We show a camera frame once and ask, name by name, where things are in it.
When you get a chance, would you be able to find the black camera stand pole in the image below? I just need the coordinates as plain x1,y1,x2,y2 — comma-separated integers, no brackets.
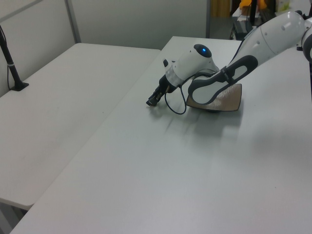
0,24,30,92

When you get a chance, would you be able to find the square brown ceramic plate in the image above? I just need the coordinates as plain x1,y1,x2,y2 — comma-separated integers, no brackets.
186,83,243,114

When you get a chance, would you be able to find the white side table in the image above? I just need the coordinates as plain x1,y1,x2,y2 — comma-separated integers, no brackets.
0,42,162,211

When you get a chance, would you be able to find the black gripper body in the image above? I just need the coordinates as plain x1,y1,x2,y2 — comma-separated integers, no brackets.
157,75,176,97

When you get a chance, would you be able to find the thin black stand cable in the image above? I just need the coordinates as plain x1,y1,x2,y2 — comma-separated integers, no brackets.
0,25,13,90

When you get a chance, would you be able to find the thin black upright pole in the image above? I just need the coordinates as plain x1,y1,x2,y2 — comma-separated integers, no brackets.
249,0,257,25

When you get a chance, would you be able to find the yellow brown panel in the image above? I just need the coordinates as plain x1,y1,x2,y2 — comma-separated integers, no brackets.
211,0,232,18

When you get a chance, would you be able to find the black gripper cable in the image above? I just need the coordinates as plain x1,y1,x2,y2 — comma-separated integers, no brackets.
164,77,188,115

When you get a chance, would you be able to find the grey partition frame post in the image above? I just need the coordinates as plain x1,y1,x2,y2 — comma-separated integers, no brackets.
64,0,81,44

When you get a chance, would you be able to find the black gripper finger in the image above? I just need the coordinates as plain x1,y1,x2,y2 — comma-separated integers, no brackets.
151,93,164,107
145,92,159,106

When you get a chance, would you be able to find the flat black power box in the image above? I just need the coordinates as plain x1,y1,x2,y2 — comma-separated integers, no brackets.
233,20,254,37

